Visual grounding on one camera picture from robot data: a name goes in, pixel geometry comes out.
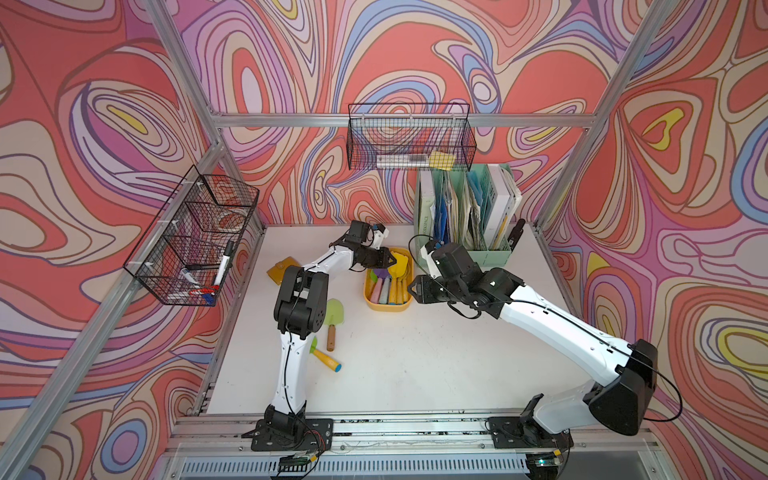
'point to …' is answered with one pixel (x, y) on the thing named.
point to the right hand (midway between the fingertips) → (417, 296)
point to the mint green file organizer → (475, 207)
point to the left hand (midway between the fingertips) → (396, 261)
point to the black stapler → (516, 233)
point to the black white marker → (229, 245)
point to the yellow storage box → (386, 289)
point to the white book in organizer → (503, 208)
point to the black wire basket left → (187, 249)
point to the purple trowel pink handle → (381, 273)
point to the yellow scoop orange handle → (396, 271)
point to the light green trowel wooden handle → (335, 315)
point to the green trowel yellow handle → (336, 367)
